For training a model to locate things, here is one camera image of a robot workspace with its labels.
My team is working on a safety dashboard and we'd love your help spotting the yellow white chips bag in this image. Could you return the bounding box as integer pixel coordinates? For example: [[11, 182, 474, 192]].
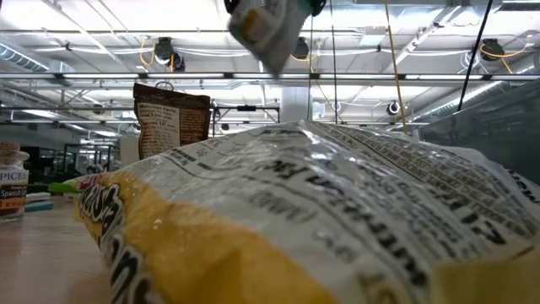
[[72, 119, 540, 304]]

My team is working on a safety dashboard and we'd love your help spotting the yellow cable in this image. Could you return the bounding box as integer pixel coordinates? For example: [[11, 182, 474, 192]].
[[383, 0, 409, 136]]

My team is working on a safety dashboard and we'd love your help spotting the black hanging cable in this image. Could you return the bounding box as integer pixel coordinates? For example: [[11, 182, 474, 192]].
[[456, 0, 494, 114]]

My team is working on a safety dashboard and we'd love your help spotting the white building column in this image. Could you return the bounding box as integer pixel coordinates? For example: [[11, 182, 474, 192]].
[[280, 86, 313, 124]]

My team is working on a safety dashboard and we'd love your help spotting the grey plastic holder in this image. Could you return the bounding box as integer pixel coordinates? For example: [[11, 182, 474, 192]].
[[415, 78, 540, 187]]

